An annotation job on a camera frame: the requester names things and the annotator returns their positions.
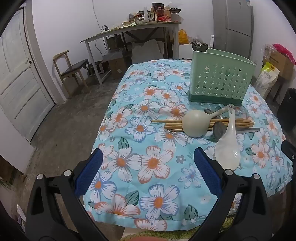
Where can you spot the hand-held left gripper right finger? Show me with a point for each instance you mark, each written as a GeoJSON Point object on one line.
{"type": "Point", "coordinates": [208, 171]}

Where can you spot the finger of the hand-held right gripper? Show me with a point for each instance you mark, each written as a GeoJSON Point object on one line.
{"type": "Point", "coordinates": [288, 151]}

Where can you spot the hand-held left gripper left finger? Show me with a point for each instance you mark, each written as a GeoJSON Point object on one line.
{"type": "Point", "coordinates": [89, 171]}

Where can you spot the white plastic rice spoon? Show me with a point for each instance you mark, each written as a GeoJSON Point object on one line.
{"type": "Point", "coordinates": [226, 153]}

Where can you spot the metal spoon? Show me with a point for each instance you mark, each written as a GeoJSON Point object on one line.
{"type": "Point", "coordinates": [208, 111]}
{"type": "Point", "coordinates": [218, 132]}

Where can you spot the beige plastic ladle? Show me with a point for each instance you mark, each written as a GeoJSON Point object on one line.
{"type": "Point", "coordinates": [195, 122]}

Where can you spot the green perforated utensil holder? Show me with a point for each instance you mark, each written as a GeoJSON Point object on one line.
{"type": "Point", "coordinates": [219, 81]}

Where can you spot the black trash bin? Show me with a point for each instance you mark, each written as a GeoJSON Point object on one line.
{"type": "Point", "coordinates": [286, 106]}

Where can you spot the yellow white rice bag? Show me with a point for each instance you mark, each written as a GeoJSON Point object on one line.
{"type": "Point", "coordinates": [268, 78]}

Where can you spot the large cardboard box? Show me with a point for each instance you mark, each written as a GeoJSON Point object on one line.
{"type": "Point", "coordinates": [281, 64]}

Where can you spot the floral blue tablecloth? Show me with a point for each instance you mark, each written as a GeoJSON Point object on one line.
{"type": "Point", "coordinates": [161, 97]}

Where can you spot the clear plastic bag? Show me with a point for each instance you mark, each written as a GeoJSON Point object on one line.
{"type": "Point", "coordinates": [268, 52]}

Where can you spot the pink plastic bag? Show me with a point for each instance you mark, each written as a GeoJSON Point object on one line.
{"type": "Point", "coordinates": [281, 49]}

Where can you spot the wooden chair dark seat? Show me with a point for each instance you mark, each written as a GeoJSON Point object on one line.
{"type": "Point", "coordinates": [74, 67]}

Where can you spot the white panelled door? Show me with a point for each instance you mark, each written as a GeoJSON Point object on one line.
{"type": "Point", "coordinates": [20, 88]}

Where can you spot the small cardboard box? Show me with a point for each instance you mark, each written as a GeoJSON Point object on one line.
{"type": "Point", "coordinates": [118, 63]}

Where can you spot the white low cabinet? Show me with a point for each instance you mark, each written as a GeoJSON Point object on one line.
{"type": "Point", "coordinates": [185, 50]}

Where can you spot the dark clutter pile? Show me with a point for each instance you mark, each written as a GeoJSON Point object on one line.
{"type": "Point", "coordinates": [198, 44]}

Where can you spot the white plastic panel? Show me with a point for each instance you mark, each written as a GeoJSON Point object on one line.
{"type": "Point", "coordinates": [211, 41]}

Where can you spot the grey sack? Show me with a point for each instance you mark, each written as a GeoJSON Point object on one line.
{"type": "Point", "coordinates": [145, 51]}

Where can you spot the grey refrigerator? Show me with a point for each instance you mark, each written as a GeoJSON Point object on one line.
{"type": "Point", "coordinates": [238, 27]}

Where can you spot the yellow plastic bag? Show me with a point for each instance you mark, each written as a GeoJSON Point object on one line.
{"type": "Point", "coordinates": [182, 37]}

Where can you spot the black power adapter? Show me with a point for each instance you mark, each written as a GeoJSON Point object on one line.
{"type": "Point", "coordinates": [105, 28]}

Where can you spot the grey desk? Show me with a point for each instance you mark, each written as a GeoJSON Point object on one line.
{"type": "Point", "coordinates": [129, 29]}

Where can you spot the red bottle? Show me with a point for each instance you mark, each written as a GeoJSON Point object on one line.
{"type": "Point", "coordinates": [159, 14]}

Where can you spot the pile of desk clutter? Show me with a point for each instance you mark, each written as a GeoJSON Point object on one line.
{"type": "Point", "coordinates": [148, 16]}

